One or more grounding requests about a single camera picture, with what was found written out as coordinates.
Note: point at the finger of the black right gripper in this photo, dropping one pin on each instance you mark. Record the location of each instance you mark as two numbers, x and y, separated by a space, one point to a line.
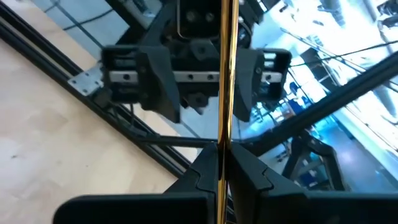
158 84
248 84

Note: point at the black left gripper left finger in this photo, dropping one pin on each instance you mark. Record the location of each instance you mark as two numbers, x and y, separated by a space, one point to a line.
140 208

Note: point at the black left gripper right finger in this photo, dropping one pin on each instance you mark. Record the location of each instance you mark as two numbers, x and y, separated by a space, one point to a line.
311 208

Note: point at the tall gold candlestick holder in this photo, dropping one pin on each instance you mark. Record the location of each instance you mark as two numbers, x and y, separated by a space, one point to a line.
228 77

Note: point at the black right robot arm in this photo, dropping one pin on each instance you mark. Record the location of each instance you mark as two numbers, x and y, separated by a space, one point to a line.
155 28

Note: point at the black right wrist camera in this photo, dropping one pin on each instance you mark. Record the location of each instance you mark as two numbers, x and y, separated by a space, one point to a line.
199 18

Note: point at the silver frame bracket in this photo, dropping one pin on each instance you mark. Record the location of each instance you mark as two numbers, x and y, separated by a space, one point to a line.
85 82

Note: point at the black aluminium table frame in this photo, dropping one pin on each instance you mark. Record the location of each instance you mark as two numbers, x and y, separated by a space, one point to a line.
326 105

